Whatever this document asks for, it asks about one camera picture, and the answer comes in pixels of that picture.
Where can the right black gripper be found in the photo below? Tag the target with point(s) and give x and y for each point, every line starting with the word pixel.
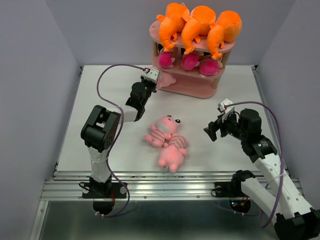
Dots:
pixel 213 126

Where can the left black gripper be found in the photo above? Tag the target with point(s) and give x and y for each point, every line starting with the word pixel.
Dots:
pixel 153 85

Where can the pink striped plush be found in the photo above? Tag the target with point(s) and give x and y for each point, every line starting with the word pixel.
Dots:
pixel 165 79
pixel 173 155

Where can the boy doll pink pants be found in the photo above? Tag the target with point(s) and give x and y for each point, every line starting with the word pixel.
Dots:
pixel 191 60
pixel 209 66
pixel 166 59

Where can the orange shark plush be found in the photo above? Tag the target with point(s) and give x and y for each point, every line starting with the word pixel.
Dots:
pixel 171 24
pixel 197 24

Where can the plain orange plush toy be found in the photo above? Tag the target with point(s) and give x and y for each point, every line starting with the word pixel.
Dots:
pixel 226 29

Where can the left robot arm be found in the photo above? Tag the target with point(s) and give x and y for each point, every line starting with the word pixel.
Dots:
pixel 99 133

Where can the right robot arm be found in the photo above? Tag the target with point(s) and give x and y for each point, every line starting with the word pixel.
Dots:
pixel 292 216

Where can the pink three-tier shelf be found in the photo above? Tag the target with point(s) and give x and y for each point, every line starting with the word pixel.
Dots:
pixel 189 82

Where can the pink plush with face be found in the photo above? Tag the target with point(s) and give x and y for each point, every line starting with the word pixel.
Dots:
pixel 162 130

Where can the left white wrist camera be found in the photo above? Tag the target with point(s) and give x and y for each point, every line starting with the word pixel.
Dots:
pixel 150 74

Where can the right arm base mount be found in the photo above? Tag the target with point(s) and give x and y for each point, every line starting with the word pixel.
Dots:
pixel 239 203

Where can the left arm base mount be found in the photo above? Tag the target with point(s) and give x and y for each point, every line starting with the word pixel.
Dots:
pixel 104 196

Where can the aluminium rail frame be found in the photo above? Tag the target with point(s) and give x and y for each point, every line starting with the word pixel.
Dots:
pixel 162 205

